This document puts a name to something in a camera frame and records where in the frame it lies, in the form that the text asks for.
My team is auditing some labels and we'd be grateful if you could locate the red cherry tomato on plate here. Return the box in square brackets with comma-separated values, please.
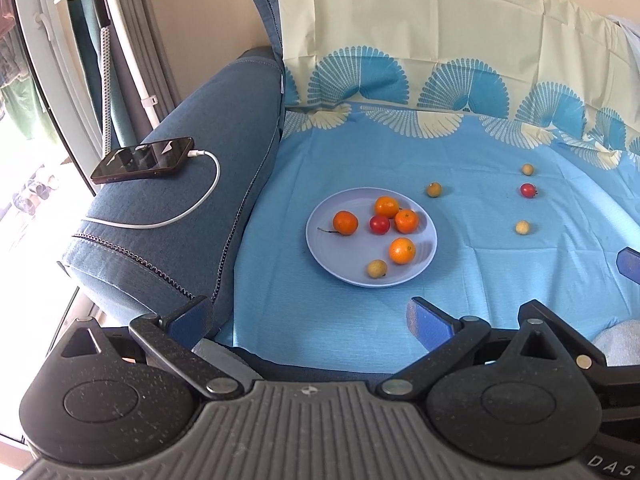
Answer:
[369, 214, 390, 235]

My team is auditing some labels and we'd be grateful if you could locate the tan longan on plate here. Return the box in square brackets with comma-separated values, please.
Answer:
[367, 259, 387, 280]

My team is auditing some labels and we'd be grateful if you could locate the small orange tangerine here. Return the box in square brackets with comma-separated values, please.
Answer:
[394, 209, 420, 234]

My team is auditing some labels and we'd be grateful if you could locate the white window frame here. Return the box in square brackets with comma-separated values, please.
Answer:
[15, 0, 102, 172]

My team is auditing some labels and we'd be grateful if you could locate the dotted white pole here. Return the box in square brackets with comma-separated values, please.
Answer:
[100, 26, 112, 155]

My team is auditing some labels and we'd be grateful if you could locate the white charging cable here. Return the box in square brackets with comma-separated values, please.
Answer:
[84, 147, 222, 231]

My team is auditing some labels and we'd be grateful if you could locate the light blue trouser leg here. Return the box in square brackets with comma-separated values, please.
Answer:
[593, 320, 640, 366]

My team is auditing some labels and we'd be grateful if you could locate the blue patterned bed sheet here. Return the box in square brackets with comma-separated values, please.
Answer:
[219, 0, 639, 373]

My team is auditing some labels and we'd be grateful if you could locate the blue sofa armrest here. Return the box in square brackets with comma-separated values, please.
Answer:
[62, 47, 283, 330]

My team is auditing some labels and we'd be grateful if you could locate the red cherry tomato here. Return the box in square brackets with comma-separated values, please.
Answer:
[520, 182, 538, 198]
[369, 214, 390, 235]

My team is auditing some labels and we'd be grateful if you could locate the orange tangerine with stem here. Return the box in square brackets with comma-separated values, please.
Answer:
[319, 210, 359, 236]

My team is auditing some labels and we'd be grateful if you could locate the orange tangerine top of plate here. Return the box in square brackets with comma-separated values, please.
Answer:
[374, 196, 400, 219]

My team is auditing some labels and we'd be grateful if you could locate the light purple plate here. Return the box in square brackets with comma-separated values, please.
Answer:
[305, 188, 438, 288]

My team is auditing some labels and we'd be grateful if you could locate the orange tangerine lower plate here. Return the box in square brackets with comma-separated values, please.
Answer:
[388, 237, 416, 266]

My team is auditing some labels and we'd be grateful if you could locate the black smartphone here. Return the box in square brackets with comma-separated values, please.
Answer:
[90, 136, 194, 184]

